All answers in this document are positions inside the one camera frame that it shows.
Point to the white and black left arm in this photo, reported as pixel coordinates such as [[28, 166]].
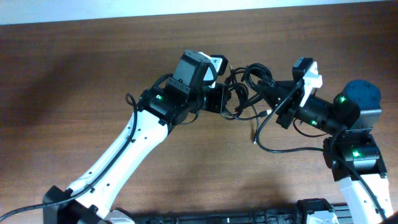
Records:
[[166, 104]]

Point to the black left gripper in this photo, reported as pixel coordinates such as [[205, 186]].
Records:
[[216, 107]]

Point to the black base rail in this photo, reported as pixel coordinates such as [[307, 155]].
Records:
[[314, 210]]

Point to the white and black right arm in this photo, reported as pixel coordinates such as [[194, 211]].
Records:
[[350, 151]]

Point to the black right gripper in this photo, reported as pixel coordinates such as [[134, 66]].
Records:
[[288, 107]]

